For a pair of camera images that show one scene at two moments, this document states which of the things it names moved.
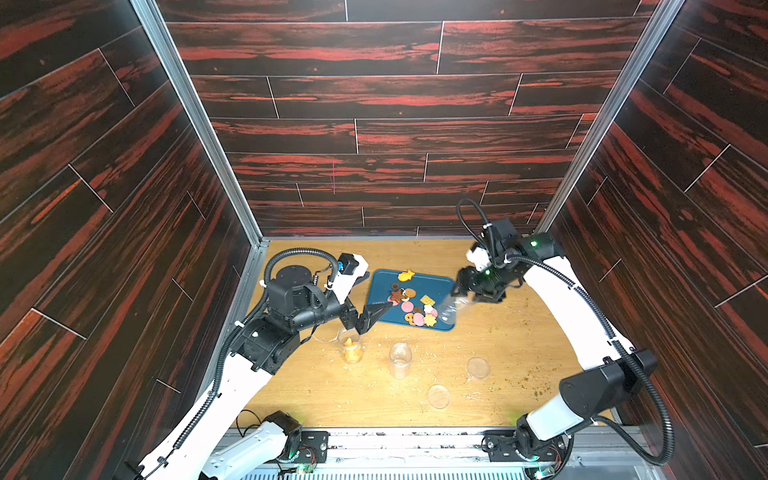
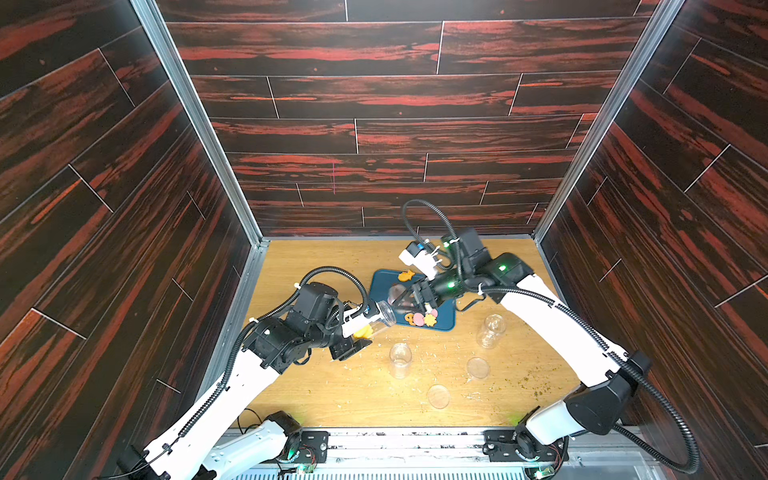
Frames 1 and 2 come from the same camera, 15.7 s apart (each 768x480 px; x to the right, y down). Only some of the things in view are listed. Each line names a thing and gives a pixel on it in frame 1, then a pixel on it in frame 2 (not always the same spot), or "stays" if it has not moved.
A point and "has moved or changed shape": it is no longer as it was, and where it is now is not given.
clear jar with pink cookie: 451,309 to 494,325
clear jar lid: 478,367 stays
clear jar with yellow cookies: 351,346 has moved or changed shape
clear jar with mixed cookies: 401,357 stays
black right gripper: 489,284 to 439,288
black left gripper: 360,322 to 346,345
